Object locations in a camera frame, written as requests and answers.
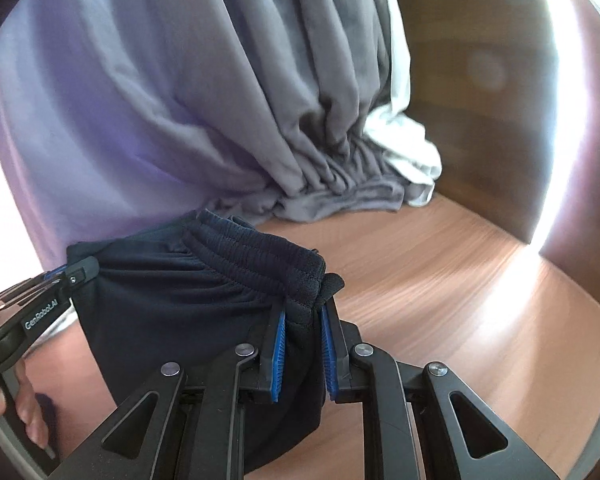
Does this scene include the person's left hand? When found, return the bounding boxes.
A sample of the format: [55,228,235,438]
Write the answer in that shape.
[0,357,49,450]

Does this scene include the grey curtain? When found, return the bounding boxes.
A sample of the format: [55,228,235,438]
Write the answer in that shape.
[0,0,411,281]

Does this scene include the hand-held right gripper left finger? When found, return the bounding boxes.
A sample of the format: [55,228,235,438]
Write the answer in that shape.
[47,305,288,480]

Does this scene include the dark wooden wardrobe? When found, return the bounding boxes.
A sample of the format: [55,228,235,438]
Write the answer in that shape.
[387,0,556,247]

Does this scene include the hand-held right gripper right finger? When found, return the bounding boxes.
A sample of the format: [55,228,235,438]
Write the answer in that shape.
[320,300,563,480]

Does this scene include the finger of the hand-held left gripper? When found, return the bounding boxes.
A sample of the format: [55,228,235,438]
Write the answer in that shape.
[0,256,101,311]

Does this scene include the white cloth behind curtain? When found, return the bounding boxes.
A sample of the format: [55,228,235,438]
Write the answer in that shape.
[362,0,442,208]

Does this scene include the navy pants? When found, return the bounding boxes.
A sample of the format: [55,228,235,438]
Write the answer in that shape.
[66,210,345,473]

